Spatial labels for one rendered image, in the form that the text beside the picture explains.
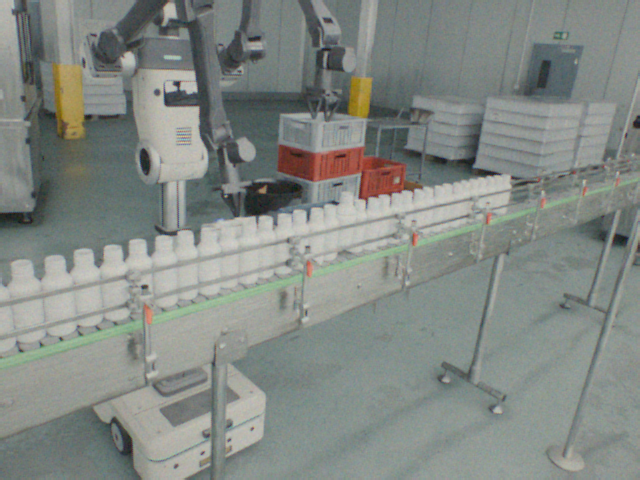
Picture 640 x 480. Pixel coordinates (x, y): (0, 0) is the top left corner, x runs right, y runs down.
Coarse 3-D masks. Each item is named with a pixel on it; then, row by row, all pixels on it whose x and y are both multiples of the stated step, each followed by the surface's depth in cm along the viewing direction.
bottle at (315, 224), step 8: (312, 208) 150; (312, 216) 148; (320, 216) 148; (312, 224) 148; (320, 224) 148; (312, 240) 149; (320, 240) 149; (312, 248) 150; (320, 248) 150; (320, 264) 153
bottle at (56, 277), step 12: (48, 264) 102; (60, 264) 103; (48, 276) 103; (60, 276) 103; (72, 276) 106; (48, 288) 102; (48, 300) 103; (60, 300) 104; (72, 300) 106; (48, 312) 104; (60, 312) 104; (72, 312) 107; (72, 324) 107; (60, 336) 106
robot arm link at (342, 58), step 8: (312, 32) 150; (320, 32) 147; (312, 40) 150; (320, 40) 148; (336, 48) 147; (344, 48) 145; (352, 48) 147; (336, 56) 147; (344, 56) 146; (352, 56) 148; (336, 64) 148; (344, 64) 147; (352, 64) 149
